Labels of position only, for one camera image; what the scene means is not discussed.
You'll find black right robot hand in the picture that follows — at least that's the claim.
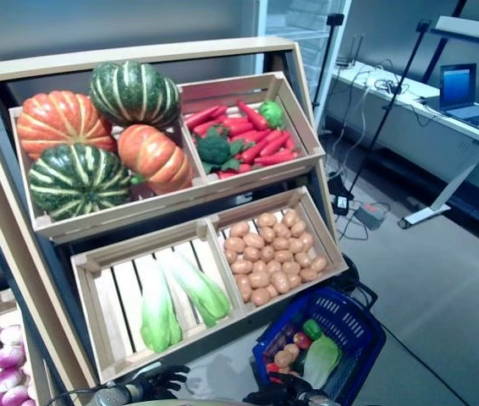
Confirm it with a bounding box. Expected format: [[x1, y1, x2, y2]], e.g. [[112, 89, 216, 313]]
[[242, 371, 313, 406]]

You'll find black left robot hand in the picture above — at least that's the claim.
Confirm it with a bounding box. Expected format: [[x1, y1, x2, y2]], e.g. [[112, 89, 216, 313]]
[[131, 363, 191, 401]]

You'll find green white napa cabbage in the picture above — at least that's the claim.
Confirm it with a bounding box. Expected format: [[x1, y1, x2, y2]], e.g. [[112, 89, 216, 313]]
[[140, 257, 184, 354], [157, 249, 232, 329]]

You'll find blue plastic shopping basket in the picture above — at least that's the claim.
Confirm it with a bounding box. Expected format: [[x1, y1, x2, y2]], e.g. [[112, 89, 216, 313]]
[[251, 278, 388, 406]]

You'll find red bell pepper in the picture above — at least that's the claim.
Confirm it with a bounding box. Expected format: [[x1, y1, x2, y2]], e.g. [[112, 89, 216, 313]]
[[266, 362, 285, 384]]

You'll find pale green lettuce head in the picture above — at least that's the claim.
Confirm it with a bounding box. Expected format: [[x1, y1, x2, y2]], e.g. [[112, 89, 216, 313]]
[[302, 334, 344, 390]]

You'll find green bell pepper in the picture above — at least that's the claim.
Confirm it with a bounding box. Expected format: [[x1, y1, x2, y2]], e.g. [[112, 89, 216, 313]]
[[301, 319, 323, 342]]

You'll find wooden potato crate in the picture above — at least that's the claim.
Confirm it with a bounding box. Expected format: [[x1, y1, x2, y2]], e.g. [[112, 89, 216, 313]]
[[205, 185, 350, 317]]

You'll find wooden pumpkin crate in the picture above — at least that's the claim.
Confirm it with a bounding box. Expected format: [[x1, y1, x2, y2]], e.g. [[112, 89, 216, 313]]
[[8, 82, 211, 245]]

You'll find grey box orange top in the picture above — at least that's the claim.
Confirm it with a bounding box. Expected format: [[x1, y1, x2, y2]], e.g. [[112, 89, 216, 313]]
[[354, 201, 388, 231]]

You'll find black power adapter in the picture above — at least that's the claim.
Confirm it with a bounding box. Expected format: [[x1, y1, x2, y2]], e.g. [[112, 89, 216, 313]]
[[332, 194, 353, 217]]

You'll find green striped pumpkin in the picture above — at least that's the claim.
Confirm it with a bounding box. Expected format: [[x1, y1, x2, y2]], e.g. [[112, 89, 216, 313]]
[[89, 60, 181, 129], [28, 142, 133, 222]]

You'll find wooden carrot crate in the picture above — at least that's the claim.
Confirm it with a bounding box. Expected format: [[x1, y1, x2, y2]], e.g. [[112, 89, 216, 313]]
[[177, 70, 327, 189]]

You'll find red orange carrot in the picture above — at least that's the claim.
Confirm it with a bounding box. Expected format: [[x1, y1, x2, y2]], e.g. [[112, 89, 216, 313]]
[[191, 107, 228, 137], [260, 131, 291, 157], [222, 117, 254, 137], [254, 151, 300, 167], [240, 137, 271, 165], [237, 101, 270, 131], [217, 163, 252, 180], [184, 105, 222, 130]]

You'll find small orange ribbed pumpkin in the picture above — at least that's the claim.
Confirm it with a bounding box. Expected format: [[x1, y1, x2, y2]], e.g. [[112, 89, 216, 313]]
[[117, 123, 194, 195]]

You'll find dark green broccoli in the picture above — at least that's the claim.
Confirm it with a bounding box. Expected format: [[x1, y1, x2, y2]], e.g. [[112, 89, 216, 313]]
[[195, 126, 253, 174]]

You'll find light green round vegetable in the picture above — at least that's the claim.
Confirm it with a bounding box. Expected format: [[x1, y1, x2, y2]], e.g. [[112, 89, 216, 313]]
[[258, 100, 286, 130]]

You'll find large orange ribbed pumpkin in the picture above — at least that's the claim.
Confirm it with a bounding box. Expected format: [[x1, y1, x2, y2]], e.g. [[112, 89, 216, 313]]
[[16, 90, 118, 161]]

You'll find white office desk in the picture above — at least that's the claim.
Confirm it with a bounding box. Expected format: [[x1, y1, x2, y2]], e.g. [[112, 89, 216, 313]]
[[331, 60, 479, 230]]

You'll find wooden display stand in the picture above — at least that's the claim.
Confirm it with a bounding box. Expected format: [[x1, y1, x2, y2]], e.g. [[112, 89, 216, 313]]
[[0, 36, 342, 397]]

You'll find open dark laptop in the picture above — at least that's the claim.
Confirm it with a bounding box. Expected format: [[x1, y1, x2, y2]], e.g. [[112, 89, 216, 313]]
[[419, 63, 479, 130]]

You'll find glass door cabinet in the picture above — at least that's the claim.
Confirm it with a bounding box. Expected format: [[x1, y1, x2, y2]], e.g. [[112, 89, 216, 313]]
[[256, 0, 353, 107]]

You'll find black tripod stand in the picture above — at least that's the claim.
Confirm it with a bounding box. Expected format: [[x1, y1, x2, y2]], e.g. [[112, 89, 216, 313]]
[[310, 12, 346, 112], [340, 19, 433, 202]]

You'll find black stand pole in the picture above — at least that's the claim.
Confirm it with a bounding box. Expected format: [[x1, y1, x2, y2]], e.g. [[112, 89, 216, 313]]
[[421, 0, 469, 84]]

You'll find white box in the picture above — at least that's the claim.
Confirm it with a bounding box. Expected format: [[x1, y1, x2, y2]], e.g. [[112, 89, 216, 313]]
[[435, 15, 479, 39]]

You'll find long black floor cable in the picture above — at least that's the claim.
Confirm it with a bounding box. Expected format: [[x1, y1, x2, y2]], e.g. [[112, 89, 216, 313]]
[[385, 332, 468, 406]]

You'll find dark wall shelf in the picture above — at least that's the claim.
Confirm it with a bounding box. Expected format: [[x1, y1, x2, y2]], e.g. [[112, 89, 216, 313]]
[[429, 27, 479, 52]]

